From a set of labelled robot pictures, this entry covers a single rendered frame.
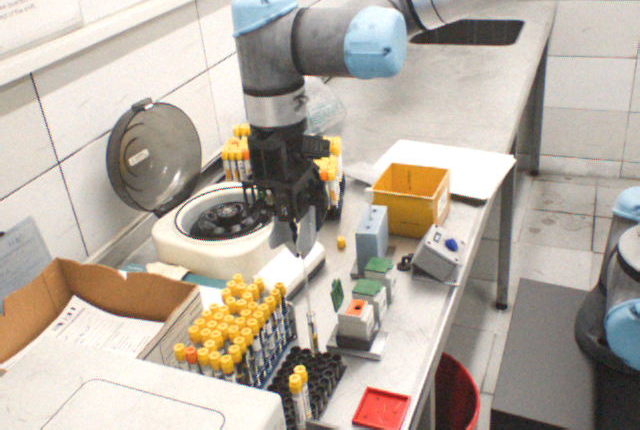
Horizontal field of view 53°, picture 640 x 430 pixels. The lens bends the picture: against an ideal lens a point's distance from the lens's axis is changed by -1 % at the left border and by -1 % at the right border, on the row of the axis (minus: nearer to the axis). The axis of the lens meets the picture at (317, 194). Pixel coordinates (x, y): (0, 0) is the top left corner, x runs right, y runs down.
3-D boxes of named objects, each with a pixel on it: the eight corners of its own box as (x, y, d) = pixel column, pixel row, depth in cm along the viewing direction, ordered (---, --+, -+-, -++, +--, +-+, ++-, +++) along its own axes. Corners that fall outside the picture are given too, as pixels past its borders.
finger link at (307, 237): (288, 277, 87) (278, 218, 82) (305, 253, 91) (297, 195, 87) (309, 280, 85) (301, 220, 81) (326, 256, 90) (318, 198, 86)
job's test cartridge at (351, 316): (368, 349, 101) (365, 317, 98) (339, 344, 103) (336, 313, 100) (374, 332, 105) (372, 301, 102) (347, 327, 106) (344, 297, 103)
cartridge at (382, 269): (391, 304, 113) (390, 272, 109) (365, 300, 114) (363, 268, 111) (398, 290, 116) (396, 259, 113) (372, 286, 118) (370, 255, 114)
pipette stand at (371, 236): (387, 280, 119) (385, 234, 114) (350, 277, 121) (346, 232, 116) (396, 250, 127) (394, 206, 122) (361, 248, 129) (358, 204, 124)
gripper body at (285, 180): (245, 221, 82) (230, 134, 76) (274, 189, 89) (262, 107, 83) (300, 228, 79) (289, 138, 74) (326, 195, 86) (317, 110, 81)
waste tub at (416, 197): (434, 243, 128) (434, 199, 123) (370, 232, 134) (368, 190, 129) (451, 210, 138) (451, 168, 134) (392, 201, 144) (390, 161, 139)
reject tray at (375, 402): (398, 436, 88) (398, 432, 87) (351, 424, 90) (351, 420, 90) (411, 400, 93) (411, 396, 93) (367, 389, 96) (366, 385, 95)
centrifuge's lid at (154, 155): (104, 121, 112) (75, 121, 116) (148, 245, 122) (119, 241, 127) (186, 81, 127) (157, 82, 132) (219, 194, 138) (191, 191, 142)
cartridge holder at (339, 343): (380, 361, 101) (379, 343, 99) (326, 351, 104) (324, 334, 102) (389, 338, 105) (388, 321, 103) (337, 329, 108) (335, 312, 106)
